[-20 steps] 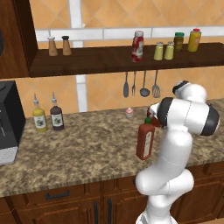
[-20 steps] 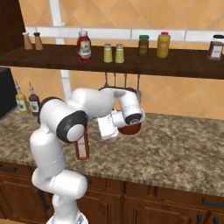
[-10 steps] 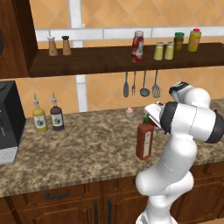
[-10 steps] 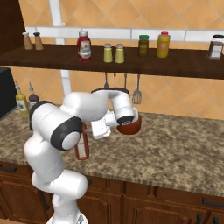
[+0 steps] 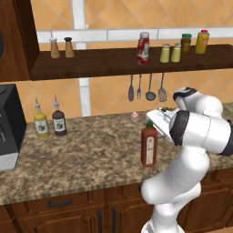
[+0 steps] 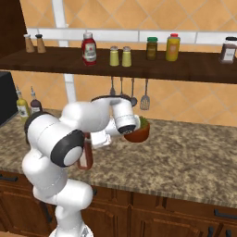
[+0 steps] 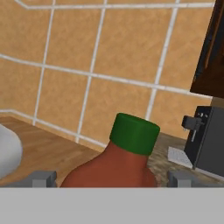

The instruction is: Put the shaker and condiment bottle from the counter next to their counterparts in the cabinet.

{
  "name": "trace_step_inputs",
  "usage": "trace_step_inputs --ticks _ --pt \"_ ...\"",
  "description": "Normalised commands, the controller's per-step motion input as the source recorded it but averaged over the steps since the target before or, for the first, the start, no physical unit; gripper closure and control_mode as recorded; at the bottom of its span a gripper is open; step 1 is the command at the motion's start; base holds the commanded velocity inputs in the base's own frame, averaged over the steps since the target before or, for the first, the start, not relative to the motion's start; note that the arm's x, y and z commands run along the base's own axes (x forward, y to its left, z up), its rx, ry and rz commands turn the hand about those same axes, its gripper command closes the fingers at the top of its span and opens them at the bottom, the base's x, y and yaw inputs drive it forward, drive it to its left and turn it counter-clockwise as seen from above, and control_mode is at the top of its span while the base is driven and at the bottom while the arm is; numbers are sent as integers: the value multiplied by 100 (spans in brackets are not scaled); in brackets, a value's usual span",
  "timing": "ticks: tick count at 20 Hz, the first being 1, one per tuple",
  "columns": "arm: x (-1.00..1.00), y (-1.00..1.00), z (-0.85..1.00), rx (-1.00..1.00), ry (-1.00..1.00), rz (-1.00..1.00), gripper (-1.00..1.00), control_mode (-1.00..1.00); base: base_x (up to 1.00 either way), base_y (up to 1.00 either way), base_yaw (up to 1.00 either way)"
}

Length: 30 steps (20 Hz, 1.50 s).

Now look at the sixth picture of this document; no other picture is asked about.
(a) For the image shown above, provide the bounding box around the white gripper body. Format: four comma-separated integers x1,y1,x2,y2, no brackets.
90,128,113,150

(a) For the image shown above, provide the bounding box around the dark vinegar bottle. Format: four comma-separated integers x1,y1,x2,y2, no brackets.
29,86,44,115

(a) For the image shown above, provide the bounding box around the yellow-green shaker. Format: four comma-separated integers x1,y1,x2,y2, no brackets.
109,45,120,68
121,45,132,68

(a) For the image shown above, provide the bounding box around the brown wooden cabinet door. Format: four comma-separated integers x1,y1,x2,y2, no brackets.
131,209,224,237
0,197,58,235
81,205,131,237

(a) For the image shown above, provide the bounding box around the yellow oil bottle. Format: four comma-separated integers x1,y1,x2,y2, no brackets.
15,85,31,124

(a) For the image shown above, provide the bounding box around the red ketchup bottle white cap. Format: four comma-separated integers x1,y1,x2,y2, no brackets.
81,31,98,67

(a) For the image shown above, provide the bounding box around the brown shaker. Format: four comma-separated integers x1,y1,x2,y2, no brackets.
23,33,36,54
34,33,47,54

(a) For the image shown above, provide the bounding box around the yellow mustard bottle red cap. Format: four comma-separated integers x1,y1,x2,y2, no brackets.
165,32,181,62

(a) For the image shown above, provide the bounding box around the dark wooden cabinet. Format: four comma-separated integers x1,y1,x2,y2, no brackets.
0,0,28,59

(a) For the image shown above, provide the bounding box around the red-brown bowl with greens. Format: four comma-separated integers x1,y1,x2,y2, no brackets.
123,116,151,143

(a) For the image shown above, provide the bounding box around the grey hanging spoon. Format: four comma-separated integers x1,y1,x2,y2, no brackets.
109,76,117,97

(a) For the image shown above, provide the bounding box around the grey hanging ladle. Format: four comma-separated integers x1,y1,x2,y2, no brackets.
129,77,139,107

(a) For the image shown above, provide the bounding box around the grey hanging utensil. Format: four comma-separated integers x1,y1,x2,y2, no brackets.
118,76,125,96

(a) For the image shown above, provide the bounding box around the grey hanging slotted spatula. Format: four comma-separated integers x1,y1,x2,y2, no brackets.
140,78,151,111

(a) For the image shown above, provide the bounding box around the brown wooden drawer front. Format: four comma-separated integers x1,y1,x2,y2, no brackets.
0,170,35,202
91,184,133,211
162,196,237,228

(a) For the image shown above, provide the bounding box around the dark wooden shelf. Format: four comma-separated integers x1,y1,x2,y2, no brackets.
0,45,237,85

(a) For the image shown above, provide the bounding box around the olive jar green lid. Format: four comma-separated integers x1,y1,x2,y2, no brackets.
145,36,158,61

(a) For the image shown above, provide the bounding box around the black microwave oven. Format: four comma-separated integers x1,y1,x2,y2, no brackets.
0,70,19,127

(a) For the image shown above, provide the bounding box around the brown jar white label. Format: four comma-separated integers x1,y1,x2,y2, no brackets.
218,36,237,65

